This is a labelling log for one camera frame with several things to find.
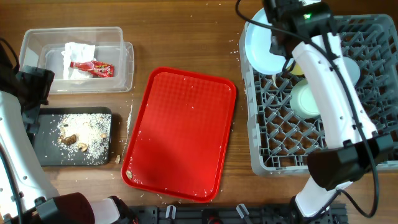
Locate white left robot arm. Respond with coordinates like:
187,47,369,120
1,39,140,223

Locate black tray bin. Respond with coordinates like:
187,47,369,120
31,107,112,166

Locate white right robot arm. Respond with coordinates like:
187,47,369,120
263,0,393,221

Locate white napkin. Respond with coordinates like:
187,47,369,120
62,42,96,80

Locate clear plastic bin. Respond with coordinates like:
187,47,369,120
19,27,134,95

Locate white plastic spoon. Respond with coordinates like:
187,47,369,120
271,74,278,88

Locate red plastic tray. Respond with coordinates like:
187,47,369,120
121,67,237,203

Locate light blue bowl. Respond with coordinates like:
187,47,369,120
343,57,361,85

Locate green bowl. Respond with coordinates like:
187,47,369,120
290,79,320,119

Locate yellow cup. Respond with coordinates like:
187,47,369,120
287,62,304,76

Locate red snack wrapper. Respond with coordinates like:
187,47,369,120
70,60,114,78

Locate light blue plate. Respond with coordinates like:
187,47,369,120
244,23,286,75

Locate grey dishwasher rack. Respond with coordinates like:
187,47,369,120
239,11,397,175

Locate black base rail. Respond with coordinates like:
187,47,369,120
129,203,346,224

